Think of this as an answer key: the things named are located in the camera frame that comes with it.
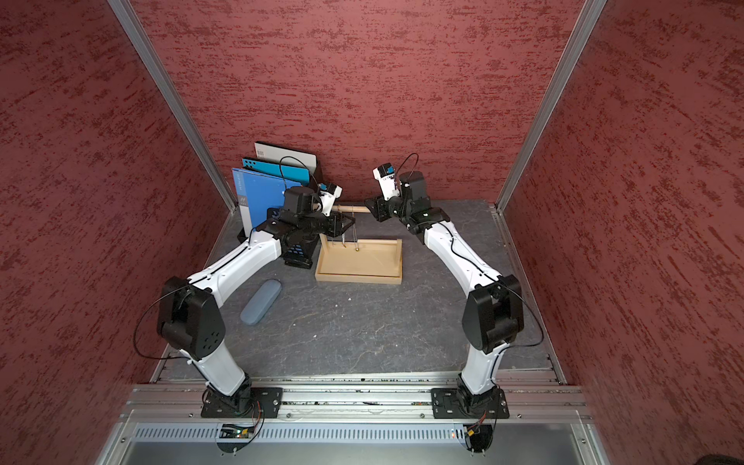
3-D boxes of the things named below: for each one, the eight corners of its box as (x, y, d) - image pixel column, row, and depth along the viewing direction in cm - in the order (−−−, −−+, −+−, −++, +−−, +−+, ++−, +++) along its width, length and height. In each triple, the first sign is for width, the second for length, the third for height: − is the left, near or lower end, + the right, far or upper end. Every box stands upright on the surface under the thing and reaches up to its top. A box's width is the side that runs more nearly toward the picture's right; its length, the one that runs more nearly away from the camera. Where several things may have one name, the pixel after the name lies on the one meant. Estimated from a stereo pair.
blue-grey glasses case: (243, 323, 90) (237, 318, 87) (270, 282, 99) (267, 276, 96) (257, 329, 89) (252, 324, 85) (284, 287, 98) (280, 281, 95)
